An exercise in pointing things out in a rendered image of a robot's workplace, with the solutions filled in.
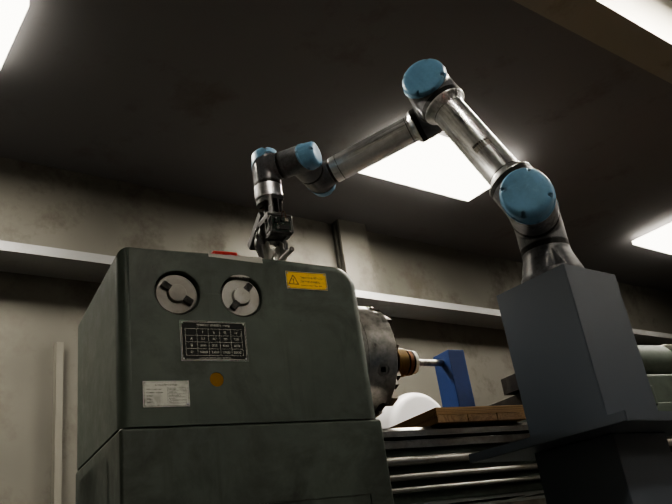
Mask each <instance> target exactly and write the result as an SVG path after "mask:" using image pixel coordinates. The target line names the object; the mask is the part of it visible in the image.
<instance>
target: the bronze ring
mask: <svg viewBox="0 0 672 504"><path fill-rule="evenodd" d="M397 357H398V369H399V371H400V373H401V377H404V376H410V375H412V374H413V373H414V372H415V370H416V366H417V360H416V356H415V354H414V352H413V351H411V350H405V349H403V348H398V351H397Z"/></svg>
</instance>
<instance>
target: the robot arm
mask: <svg viewBox="0 0 672 504"><path fill-rule="evenodd" d="M402 87H403V90H404V94H405V95H406V96H407V97H408V99H409V101H410V103H411V104H412V106H413V109H411V110H410V111H408V112H407V115H406V117H404V118H402V119H401V120H399V121H397V122H395V123H393V124H391V125H389V126H387V127H386V128H384V129H382V130H380V131H378V132H376V133H374V134H372V135H371V136H369V137H367V138H365V139H363V140H361V141H359V142H357V143H356V144H354V145H352V146H350V147H348V148H346V149H344V150H342V151H341V152H339V153H337V154H335V155H333V156H331V157H329V158H327V159H326V160H324V161H322V156H321V152H320V150H319V149H318V146H317V145H316V144H315V143H314V142H312V141H310V142H306V143H301V144H298V145H297V146H294V147H291V148H288V149H285V150H283V151H280V152H277V151H276V150H275V149H273V148H270V147H266V148H259V149H257V150H255V151H254V152H253V154H252V156H251V161H252V165H251V170H252V174H253V183H254V195H255V202H256V205H257V209H258V210H259V211H262V212H258V214H257V217H256V220H255V223H254V226H253V229H252V232H251V235H250V238H249V241H248V244H247V246H248V248H249V250H256V252H257V254H258V256H259V257H261V258H262V259H270V260H273V258H275V260H278V259H279V258H280V257H281V256H282V255H283V254H284V253H285V252H286V251H287V250H288V242H287V241H286V240H288V239H289V238H290V237H291V235H292V234H293V233H294V229H293V222H292V215H287V214H286V212H285V211H283V209H282V207H283V199H284V196H283V192H282V185H281V180H282V179H286V178H289V177H292V176H296V177H297V178H298V179H299V180H300V181H301V182H302V183H303V184H304V185H305V186H306V187H307V188H308V189H309V190H310V191H311V192H312V193H314V194H315V195H317V196H319V197H326V196H328V195H330V194H331V193H332V192H333V191H334V190H335V187H336V184H337V183H339V182H341V181H343V180H345V179H347V178H349V177H351V176H352V175H354V174H356V173H358V172H360V171H362V170H364V169H366V168H368V167H370V166H372V165H373V164H375V163H377V162H379V161H381V160H383V159H385V158H387V157H389V156H391V155H393V154H394V153H396V152H398V151H400V150H402V149H404V148H406V147H408V146H410V145H412V144H414V143H416V142H418V141H420V142H425V141H427V140H429V139H431V138H433V137H435V136H436V135H438V134H439V133H441V132H442V131H443V132H444V133H445V134H446V135H447V136H448V137H449V138H450V140H451V141H452V142H453V143H454V144H455V145H456V147H457V148H458V149H459V150H460V151H461V152H462V154H463V155H464V156H465V157H466V158H467V159H468V161H469V162H470V163H471V164H472V165H473V166H474V168H475V169H476V170H477V171H478V172H479V173H480V174H481V176H482V177H483V178H484V179H485V180H486V181H487V183H488V184H489V185H490V190H489V194H490V196H491V197H492V198H493V200H494V201H495V202H496V203H497V204H498V206H499V207H500V208H501V209H502V210H503V211H504V213H505V214H506V215H507V217H508V218H509V220H510V223H511V225H512V227H513V229H514V231H515V234H516V238H517V241H518V245H519V249H520V253H521V256H522V260H523V267H522V281H521V284H522V283H524V282H526V281H528V280H530V279H532V278H534V277H537V276H539V275H541V274H543V273H545V272H547V271H549V270H551V269H553V268H555V267H557V266H559V265H561V264H567V265H572V266H576V267H581V268H584V266H583V265H582V264H581V262H580V261H579V259H578V258H577V257H576V255H575V254H574V253H573V251H572V250H571V247H570V244H569V240H568V237H567V233H566V230H565V227H564V223H563V220H562V217H561V213H560V210H559V203H558V201H557V199H556V193H555V189H554V187H553V185H552V183H551V181H550V180H549V179H548V178H547V177H546V175H544V174H543V173H542V172H540V171H538V170H536V169H534V168H533V167H532V166H531V165H530V164H529V163H528V162H525V161H522V162H518V160H517V159H516V158H515V157H514V156H513V155H512V154H511V153H510V152H509V151H508V149H507V148H506V147H505V146H504V145H503V144H502V143H501V142H500V141H499V140H498V138H497V137H496V136H495V135H494V134H493V133H492V132H491V131H490V130H489V129H488V127H487V126H486V125H485V124H484V123H483V122H482V121H481V120H480V119H479V118H478V116H477V115H476V114H475V113H474V112H473V111H472V110H471V109H470V108H469V107H468V106H467V104H466V103H465V102H464V92H463V91H462V90H461V89H460V87H459V86H458V85H457V84H456V83H455V82H454V81H453V80H452V79H451V78H450V76H449V75H448V73H447V70H446V67H445V66H444V65H443V64H442V63H441V62H440V61H438V60H436V59H423V60H420V61H418V62H416V63H414V64H413V65H411V66H410V67H409V68H408V69H407V71H406V72H405V74H404V76H403V80H402ZM283 212H285V213H283ZM284 216H285V217H284ZM286 216H287V217H286ZM291 227H292V229H291ZM270 245H274V246H275V247H276V248H275V249H272V248H271V247H270Z"/></svg>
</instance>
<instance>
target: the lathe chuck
mask: <svg viewBox="0 0 672 504"><path fill-rule="evenodd" d="M369 309H370V310H374V308H373V307H365V306H358V311H359V317H360V322H361V324H362V326H363V329H364V332H365V335H366V339H367V345H368V353H369V372H368V374H369V380H370V386H371V393H372V399H373V405H374V411H375V410H376V409H377V407H378V406H379V405H381V404H382V403H385V405H388V404H389V402H390V400H391V398H392V395H393V392H394V389H395V385H396V379H397V370H398V357H397V347H396V342H395V338H394V334H393V331H392V329H391V326H390V324H389V323H388V321H387V319H386V318H385V316H384V315H383V314H382V313H381V312H378V313H374V312H372V311H370V310H369ZM382 363H385V364H387V365H388V368H389V370H388V373H387V374H386V375H385V376H381V375H379V373H378V368H379V366H380V364H382Z"/></svg>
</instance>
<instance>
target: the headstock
mask: <svg viewBox="0 0 672 504"><path fill-rule="evenodd" d="M262 260H263V263H255V262H247V261H240V260H232V259H224V258H217V257H209V256H208V254H206V253H194V252H181V251H169V250H156V249H144V248H132V247H125V248H123V249H121V250H120V251H119V252H118V253H117V255H116V257H115V259H114V260H113V262H112V264H111V266H110V268H109V270H108V272H107V273H106V275H105V277H104V279H103V281H102V283H101V285H100V286H99V288H98V290H97V292H96V294H95V296H94V297H93V299H92V301H91V303H90V305H89V307H88V309H87V310H86V312H85V314H84V316H83V318H82V320H81V322H80V323H79V325H78V401H77V471H79V470H80V469H81V468H82V467H83V466H84V465H85V464H86V463H87V462H88V461H89V460H90V459H91V458H92V457H93V456H94V455H95V454H96V453H97V452H98V451H99V450H100V449H101V448H102V447H103V446H104V445H105V444H106V443H107V442H108V441H109V440H110V439H111V438H112V437H113V436H114V435H115V434H116V433H117V432H118V431H119V430H120V429H122V428H148V427H175V426H202V425H229V424H256V423H283V422H310V421H337V420H364V419H376V418H375V411H374V405H373V399H372V393H371V386H370V380H369V374H368V367H367V361H366V355H365V349H364V342H363V336H362V330H361V323H360V317H359V311H358V305H357V298H356V292H355V286H354V283H353V281H352V279H351V278H350V277H349V275H348V274H347V273H346V272H344V271H343V270H341V269H339V268H336V267H329V266H321V265H314V264H306V263H298V262H289V261H280V260H270V259H262ZM233 275H245V276H248V277H250V278H251V279H250V280H249V281H246V280H242V279H232V280H230V281H227V280H228V279H229V277H231V276H233Z"/></svg>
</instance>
